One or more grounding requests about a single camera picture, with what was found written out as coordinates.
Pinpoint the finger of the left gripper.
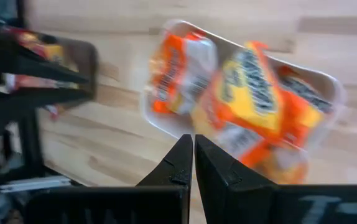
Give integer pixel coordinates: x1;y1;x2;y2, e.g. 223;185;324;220
19;89;93;108
16;55;90;85

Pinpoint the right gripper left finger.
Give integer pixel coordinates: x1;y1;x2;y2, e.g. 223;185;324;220
25;133;195;224

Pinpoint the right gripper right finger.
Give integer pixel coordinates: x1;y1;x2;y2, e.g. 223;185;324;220
195;134;357;224

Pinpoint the red Maruchan ramen pack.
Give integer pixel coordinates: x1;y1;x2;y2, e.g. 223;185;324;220
2;74;81;91
12;28;67;65

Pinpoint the orange Maruchan ramen pack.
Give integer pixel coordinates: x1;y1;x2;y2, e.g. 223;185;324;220
149;30;218;116
193;40;325;149
218;133;310;185
276;65;335;114

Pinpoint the white plastic bin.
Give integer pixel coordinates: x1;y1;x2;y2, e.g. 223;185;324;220
138;19;348;187

